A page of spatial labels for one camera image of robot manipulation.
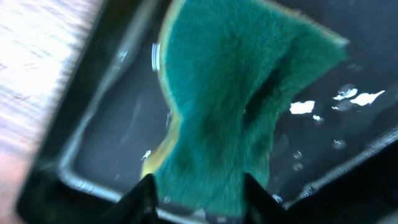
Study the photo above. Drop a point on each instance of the green and yellow sponge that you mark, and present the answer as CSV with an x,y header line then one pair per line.
x,y
228,69

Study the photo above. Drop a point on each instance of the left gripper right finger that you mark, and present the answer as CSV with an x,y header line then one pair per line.
x,y
261,208

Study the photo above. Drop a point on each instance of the small black sponge tray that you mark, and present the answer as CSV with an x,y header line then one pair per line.
x,y
113,114

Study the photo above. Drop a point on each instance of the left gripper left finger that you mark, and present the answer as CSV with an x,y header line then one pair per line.
x,y
136,207

